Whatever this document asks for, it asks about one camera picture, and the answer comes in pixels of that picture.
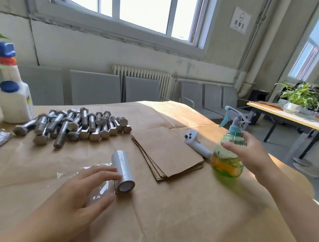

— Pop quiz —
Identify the white plant pot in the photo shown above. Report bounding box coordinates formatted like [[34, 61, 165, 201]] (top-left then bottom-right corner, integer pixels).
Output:
[[282, 101, 303, 114]]

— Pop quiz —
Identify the clear film sheet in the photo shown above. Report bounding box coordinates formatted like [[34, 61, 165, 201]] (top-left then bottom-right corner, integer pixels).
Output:
[[55, 162, 118, 201]]

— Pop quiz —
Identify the small square wall sign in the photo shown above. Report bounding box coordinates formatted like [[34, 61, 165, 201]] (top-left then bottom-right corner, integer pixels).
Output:
[[229, 6, 252, 35]]

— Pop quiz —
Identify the person's right forearm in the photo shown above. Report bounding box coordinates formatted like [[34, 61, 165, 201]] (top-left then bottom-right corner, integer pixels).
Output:
[[259, 167, 319, 242]]

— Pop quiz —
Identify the small green potted plant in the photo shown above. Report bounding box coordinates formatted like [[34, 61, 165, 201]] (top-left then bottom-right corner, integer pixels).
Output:
[[275, 81, 319, 111]]

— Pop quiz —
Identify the white cling film roll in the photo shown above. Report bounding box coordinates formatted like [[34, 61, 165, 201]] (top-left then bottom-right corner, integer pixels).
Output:
[[111, 150, 136, 194]]

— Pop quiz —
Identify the white wall pipe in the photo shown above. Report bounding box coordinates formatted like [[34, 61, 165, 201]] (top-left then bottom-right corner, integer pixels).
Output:
[[234, 0, 274, 98]]

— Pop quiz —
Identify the stack of brown paper sheets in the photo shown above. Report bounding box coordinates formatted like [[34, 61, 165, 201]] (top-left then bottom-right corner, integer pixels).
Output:
[[131, 126, 205, 182]]

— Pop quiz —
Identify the side window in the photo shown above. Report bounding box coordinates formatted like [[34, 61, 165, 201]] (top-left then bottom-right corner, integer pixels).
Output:
[[285, 20, 319, 84]]

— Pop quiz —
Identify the wooden side table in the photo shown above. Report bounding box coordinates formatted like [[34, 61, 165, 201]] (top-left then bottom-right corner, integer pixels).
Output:
[[247, 101, 319, 160]]

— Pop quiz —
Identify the green spray bottle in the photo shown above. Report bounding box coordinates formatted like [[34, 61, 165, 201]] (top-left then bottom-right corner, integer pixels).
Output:
[[210, 106, 252, 179]]

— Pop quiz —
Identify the white handheld controller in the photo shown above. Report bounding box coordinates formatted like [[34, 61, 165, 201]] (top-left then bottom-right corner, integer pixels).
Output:
[[184, 129, 213, 160]]

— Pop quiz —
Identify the grey chair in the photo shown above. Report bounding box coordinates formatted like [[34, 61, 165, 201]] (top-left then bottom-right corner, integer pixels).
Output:
[[222, 86, 240, 113], [202, 84, 225, 120], [70, 70, 122, 105], [179, 81, 205, 111], [17, 66, 64, 105], [125, 76, 161, 103]]

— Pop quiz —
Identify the large brown paper table cover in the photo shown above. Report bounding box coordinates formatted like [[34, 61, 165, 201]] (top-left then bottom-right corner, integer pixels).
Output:
[[0, 101, 316, 242]]

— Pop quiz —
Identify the white glue bottle blue cap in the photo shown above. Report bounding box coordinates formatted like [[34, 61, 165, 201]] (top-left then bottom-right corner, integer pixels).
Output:
[[0, 42, 35, 124]]

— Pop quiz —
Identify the white radiator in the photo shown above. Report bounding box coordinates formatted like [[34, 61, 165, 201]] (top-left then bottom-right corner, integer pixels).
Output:
[[111, 64, 172, 102]]

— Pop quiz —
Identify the white framed window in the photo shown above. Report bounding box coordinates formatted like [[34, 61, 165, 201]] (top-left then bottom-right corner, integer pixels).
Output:
[[29, 0, 219, 61]]

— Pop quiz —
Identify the black box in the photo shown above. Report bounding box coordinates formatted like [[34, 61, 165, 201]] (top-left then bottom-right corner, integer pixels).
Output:
[[248, 90, 271, 113]]

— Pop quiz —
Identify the person's right hand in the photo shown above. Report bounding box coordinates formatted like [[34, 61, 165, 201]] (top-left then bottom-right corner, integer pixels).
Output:
[[221, 131, 279, 188]]

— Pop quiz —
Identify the pile of steel bolts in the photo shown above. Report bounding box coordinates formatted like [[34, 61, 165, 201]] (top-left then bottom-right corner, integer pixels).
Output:
[[12, 107, 133, 149]]

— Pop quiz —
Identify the person's left hand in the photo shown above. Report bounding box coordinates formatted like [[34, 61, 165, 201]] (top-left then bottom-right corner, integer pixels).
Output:
[[20, 166, 123, 242]]

